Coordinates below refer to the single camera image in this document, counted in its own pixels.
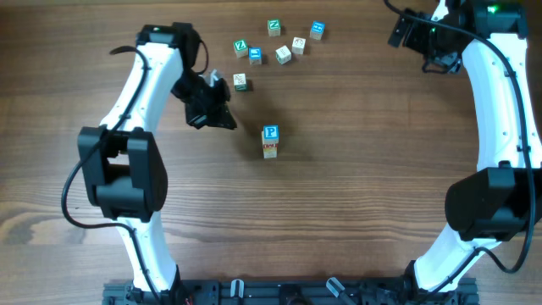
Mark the plain animal wooden block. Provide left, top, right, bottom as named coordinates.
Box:
left=275, top=46, right=291, bottom=64

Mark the green top left block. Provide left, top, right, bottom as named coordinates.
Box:
left=233, top=39, right=249, bottom=58

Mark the green top far block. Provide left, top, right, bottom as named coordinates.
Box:
left=268, top=19, right=281, bottom=37

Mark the green V wooden block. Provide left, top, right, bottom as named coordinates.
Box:
left=233, top=73, right=248, bottom=92

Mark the red side 2 block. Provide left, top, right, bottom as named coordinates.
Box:
left=291, top=37, right=306, bottom=55

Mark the blue P wooden block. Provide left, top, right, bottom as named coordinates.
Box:
left=262, top=125, right=279, bottom=145

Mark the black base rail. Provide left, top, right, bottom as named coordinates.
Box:
left=102, top=278, right=479, bottom=305

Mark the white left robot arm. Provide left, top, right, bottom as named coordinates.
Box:
left=61, top=22, right=237, bottom=304

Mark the plain A wooden block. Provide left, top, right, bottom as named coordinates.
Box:
left=263, top=149, right=278, bottom=158

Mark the blue top left block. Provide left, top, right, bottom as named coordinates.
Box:
left=248, top=47, right=263, bottom=65

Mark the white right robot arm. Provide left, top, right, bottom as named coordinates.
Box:
left=389, top=1, right=541, bottom=304

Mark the red M wooden block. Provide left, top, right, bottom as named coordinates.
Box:
left=263, top=143, right=278, bottom=150

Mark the blue top far block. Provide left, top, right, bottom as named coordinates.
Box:
left=310, top=20, right=325, bottom=41

